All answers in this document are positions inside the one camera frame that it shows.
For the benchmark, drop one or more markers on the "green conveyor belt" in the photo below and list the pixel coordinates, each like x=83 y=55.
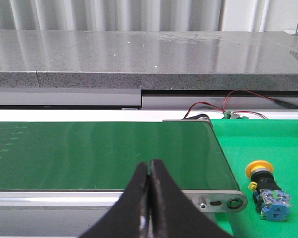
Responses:
x=101 y=153

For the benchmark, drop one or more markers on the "white curtain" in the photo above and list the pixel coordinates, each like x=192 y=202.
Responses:
x=149 y=15

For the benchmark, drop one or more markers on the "grey stone counter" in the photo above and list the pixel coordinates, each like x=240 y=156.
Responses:
x=149 y=60

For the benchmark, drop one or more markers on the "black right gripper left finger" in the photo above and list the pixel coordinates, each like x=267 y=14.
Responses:
x=129 y=216

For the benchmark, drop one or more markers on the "aluminium conveyor frame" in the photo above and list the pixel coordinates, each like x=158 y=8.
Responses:
x=64 y=198

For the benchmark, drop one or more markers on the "yellow push button switch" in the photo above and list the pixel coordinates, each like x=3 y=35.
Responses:
x=272 y=203

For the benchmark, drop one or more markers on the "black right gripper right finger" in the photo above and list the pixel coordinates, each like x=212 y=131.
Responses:
x=173 y=214

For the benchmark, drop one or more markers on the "small green circuit board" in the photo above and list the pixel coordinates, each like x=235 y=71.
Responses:
x=233 y=115

